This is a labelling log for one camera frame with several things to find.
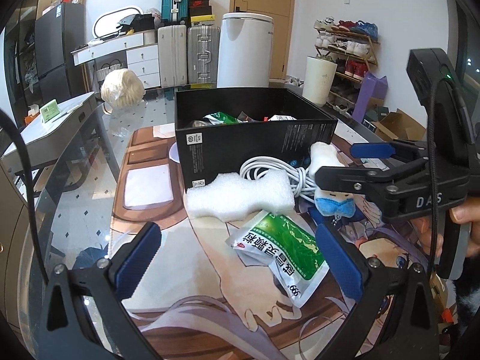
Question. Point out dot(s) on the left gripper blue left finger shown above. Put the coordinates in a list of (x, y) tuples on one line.
[(133, 258)]

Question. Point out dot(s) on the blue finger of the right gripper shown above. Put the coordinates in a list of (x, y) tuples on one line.
[(372, 150), (371, 182)]

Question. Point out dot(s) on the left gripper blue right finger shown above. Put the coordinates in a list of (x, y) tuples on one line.
[(348, 276)]

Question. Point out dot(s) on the white plush toy blue mask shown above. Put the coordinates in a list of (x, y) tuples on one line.
[(329, 200)]

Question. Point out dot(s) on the red-edged white packet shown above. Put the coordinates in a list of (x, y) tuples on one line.
[(282, 118)]

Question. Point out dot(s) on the white foam piece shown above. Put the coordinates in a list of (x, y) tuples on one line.
[(232, 198)]

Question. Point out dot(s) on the person right hand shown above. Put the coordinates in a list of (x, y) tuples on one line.
[(466, 213)]

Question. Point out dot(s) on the open cardboard box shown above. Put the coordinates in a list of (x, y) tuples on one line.
[(399, 125)]

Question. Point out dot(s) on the purple paper bag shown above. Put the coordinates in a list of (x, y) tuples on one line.
[(371, 87)]

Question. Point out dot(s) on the anime print desk mat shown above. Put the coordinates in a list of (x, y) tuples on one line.
[(200, 298)]

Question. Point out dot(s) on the cream tumbler cup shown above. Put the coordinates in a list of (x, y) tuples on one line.
[(319, 77)]

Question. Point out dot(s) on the shoe rack with shoes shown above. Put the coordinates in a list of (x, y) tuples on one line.
[(351, 46)]

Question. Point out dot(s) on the black cardboard box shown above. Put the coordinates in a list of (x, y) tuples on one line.
[(205, 150)]

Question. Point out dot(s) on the white cylindrical appliance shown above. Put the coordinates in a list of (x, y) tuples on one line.
[(245, 50)]

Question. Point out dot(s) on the white coffee table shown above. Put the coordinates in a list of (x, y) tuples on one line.
[(46, 141)]

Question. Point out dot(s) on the green tissue box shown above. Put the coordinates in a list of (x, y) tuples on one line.
[(49, 111)]

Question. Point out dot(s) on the wooden door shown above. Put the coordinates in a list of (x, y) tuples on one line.
[(282, 12)]

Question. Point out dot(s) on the silver suitcase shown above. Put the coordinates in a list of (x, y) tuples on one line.
[(203, 42)]

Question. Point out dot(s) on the stacked shoe boxes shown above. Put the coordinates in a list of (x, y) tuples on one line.
[(200, 12)]

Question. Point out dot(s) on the white suitcase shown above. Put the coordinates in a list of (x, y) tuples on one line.
[(172, 56)]

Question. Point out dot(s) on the white dresser desk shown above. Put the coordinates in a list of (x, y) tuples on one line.
[(137, 52)]

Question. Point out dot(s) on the oval desk mirror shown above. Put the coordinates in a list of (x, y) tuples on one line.
[(108, 23)]

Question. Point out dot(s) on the black refrigerator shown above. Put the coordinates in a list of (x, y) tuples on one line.
[(58, 33)]

